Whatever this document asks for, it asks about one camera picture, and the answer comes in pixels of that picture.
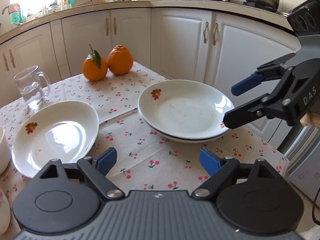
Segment white deep plate fruit print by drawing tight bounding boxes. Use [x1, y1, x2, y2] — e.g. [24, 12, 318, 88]
[12, 100, 100, 178]

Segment large white fruit-print plate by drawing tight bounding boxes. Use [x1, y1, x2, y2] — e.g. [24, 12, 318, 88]
[140, 115, 229, 143]

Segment white deep plate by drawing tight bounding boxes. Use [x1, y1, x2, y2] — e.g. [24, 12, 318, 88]
[138, 80, 234, 141]

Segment white bowl pink flowers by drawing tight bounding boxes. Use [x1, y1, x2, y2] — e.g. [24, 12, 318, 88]
[0, 127, 11, 174]

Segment white ceramic bowl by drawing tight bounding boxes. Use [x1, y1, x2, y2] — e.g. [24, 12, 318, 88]
[0, 189, 10, 235]

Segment right hand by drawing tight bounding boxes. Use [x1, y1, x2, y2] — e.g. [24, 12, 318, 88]
[300, 112, 320, 129]

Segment cherry print tablecloth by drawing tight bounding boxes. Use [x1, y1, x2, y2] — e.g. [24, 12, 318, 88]
[1, 63, 289, 239]

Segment orange with leaf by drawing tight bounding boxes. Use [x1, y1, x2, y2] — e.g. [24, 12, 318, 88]
[82, 44, 108, 82]

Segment glass mug with water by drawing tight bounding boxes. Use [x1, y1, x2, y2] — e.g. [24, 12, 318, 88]
[14, 66, 51, 110]

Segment bumpy orange without leaf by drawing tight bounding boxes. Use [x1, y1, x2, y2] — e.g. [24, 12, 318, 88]
[107, 45, 133, 75]

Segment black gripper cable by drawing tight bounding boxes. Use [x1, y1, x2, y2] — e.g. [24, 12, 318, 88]
[311, 179, 320, 227]

